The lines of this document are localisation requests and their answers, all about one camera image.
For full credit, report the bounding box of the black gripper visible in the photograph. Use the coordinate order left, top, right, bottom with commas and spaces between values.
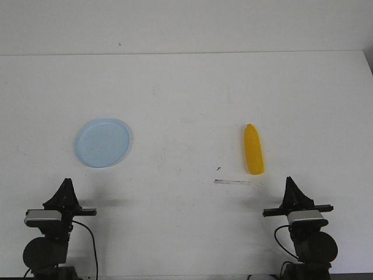
262, 176, 333, 217
43, 178, 97, 233

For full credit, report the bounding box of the yellow toy corn cob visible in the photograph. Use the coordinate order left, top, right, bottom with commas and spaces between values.
244, 124, 265, 175

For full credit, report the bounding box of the light blue round plate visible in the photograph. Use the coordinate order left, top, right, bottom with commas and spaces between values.
74, 118, 131, 169

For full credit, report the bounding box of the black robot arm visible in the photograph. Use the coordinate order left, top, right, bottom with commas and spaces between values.
262, 176, 338, 279
23, 178, 98, 279

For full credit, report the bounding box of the clear tape strip horizontal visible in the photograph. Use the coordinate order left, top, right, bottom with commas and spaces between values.
214, 179, 251, 186

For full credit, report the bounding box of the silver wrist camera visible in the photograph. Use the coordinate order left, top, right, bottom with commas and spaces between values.
24, 209, 62, 228
287, 210, 324, 225

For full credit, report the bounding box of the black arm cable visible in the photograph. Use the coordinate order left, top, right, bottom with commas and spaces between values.
273, 224, 300, 260
71, 220, 99, 279

